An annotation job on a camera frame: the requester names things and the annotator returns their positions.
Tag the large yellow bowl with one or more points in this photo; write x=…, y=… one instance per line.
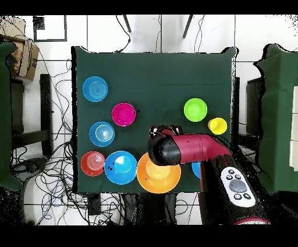
x=158, y=179

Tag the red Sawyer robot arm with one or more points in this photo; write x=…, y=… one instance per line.
x=200, y=146

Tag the green bowl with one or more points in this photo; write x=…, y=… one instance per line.
x=195, y=109

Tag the dark green tablecloth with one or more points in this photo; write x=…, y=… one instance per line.
x=277, y=116
x=158, y=88
x=5, y=116

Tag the yellow cup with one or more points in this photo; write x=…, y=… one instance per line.
x=217, y=125

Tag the large blue bowl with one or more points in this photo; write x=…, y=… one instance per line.
x=120, y=167
x=196, y=170

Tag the pink bowl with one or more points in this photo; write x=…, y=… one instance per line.
x=123, y=114

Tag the small blue bowl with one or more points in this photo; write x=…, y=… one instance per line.
x=95, y=89
x=101, y=134

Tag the black box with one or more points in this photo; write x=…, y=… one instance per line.
x=253, y=107

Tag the orange bowl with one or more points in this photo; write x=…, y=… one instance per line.
x=92, y=163

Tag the black tripod leg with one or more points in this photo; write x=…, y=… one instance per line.
x=127, y=24
x=187, y=26

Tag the black power strip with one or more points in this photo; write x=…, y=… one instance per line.
x=94, y=205

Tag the black stand base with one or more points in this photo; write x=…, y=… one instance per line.
x=31, y=166

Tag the cardboard box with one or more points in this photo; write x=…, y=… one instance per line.
x=28, y=60

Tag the black table frame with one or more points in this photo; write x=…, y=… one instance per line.
x=45, y=114

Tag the black square frame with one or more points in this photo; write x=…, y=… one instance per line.
x=38, y=23

